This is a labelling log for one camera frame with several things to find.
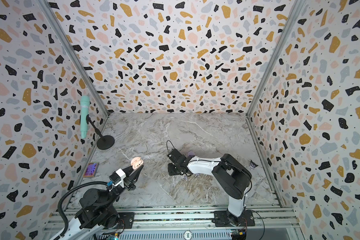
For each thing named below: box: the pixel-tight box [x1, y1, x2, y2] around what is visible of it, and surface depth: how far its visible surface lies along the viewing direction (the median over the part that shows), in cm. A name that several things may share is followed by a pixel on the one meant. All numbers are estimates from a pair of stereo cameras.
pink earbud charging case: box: [130, 157, 144, 170], surface depth 63 cm
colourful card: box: [83, 162, 100, 178], surface depth 91 cm
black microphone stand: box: [86, 114, 115, 150], surface depth 105 cm
